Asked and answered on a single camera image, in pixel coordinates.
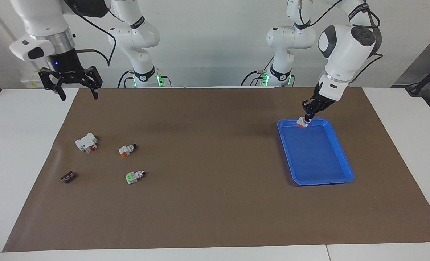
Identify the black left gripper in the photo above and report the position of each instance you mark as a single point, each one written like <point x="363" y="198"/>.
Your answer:
<point x="318" y="106"/>

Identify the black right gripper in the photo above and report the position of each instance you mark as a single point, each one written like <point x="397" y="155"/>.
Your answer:
<point x="64" y="67"/>

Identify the small green white switch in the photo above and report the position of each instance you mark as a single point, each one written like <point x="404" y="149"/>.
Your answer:
<point x="133" y="177"/>
<point x="302" y="123"/>

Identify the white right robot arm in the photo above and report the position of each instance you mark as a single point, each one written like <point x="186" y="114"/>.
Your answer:
<point x="44" y="21"/>

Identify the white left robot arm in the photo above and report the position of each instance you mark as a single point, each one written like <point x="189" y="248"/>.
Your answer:
<point x="345" y="47"/>

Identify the blue plastic tray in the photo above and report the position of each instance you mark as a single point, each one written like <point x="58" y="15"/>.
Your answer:
<point x="314" y="156"/>

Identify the white circuit breaker red lever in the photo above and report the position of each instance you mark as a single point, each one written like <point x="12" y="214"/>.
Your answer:
<point x="86" y="142"/>

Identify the dark brown terminal block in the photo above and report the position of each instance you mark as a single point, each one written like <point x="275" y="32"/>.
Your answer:
<point x="68" y="177"/>

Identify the black stand pole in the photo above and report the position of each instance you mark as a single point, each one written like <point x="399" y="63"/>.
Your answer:
<point x="427" y="78"/>

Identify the brown table mat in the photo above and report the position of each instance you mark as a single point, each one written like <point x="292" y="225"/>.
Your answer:
<point x="214" y="203"/>

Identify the white wall socket box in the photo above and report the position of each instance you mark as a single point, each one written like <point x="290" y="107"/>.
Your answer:
<point x="31" y="84"/>

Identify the small orange white switch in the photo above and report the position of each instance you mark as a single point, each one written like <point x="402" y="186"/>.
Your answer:
<point x="127" y="149"/>

